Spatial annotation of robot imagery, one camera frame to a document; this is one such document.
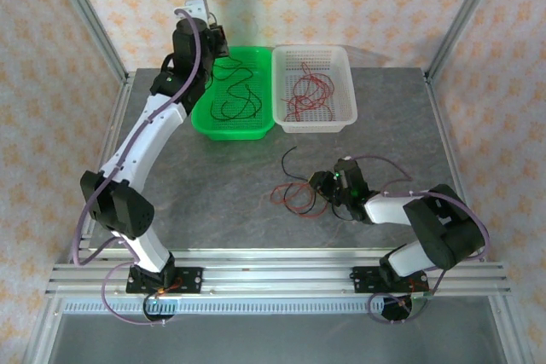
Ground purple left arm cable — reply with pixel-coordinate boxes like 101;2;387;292
72;8;204;326

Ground aluminium table side rail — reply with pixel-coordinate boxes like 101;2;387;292
424;73;490;263
78;73;136;263

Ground green plastic basket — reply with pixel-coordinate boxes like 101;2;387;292
190;45;276;142

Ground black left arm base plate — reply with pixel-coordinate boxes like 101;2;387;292
125;266;204;295

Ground aluminium frame post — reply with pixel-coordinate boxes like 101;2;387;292
44;0;131;84
424;0;508;84

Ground black cable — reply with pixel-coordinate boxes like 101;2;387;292
225;80;262;120
212;56;253;84
209;95;257;123

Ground red cable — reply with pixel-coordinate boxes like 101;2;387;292
283;61;334;124
284;76;334;123

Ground white plastic basket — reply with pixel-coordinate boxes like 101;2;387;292
271;44;358;134

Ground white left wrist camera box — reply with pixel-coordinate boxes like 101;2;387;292
174;0;212;25

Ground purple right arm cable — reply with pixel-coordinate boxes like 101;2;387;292
351;154;491;325

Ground grey slotted cable duct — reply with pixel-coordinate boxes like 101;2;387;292
62;298;427;315

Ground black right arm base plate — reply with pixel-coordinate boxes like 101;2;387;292
351;265;430;295

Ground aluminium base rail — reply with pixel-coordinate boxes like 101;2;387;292
45;247;511;297

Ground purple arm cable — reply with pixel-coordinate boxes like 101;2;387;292
351;154;491;325
72;8;204;326

